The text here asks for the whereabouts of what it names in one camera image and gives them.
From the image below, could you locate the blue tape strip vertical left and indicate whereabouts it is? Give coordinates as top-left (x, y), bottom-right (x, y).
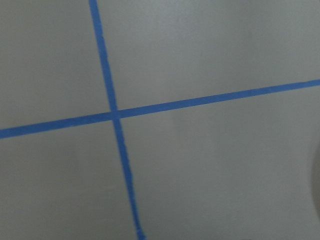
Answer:
top-left (89, 0), bottom-right (147, 240)

